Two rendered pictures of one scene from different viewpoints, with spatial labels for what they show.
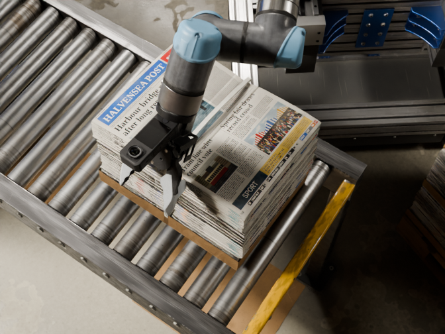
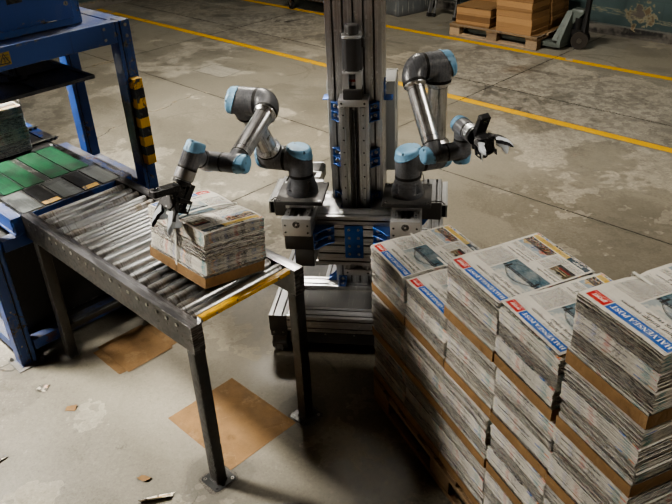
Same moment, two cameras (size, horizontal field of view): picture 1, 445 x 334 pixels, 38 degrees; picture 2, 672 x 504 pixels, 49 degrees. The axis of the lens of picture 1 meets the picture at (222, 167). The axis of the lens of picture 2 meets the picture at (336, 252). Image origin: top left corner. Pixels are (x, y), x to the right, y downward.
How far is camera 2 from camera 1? 1.94 m
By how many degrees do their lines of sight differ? 33
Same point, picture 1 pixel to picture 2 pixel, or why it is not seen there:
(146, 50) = not seen: hidden behind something
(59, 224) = (121, 275)
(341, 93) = (348, 305)
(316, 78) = (334, 297)
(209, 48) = (197, 147)
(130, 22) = not seen: hidden behind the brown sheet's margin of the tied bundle
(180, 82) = (182, 162)
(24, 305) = (92, 413)
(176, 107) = (179, 174)
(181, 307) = (170, 307)
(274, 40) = (232, 156)
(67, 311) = (121, 419)
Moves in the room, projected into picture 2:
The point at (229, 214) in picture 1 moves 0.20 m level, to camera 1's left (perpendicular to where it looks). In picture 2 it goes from (198, 236) to (146, 234)
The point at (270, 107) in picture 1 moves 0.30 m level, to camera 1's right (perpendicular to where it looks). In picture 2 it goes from (241, 210) to (317, 212)
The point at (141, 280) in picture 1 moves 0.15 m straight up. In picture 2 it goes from (154, 297) to (147, 263)
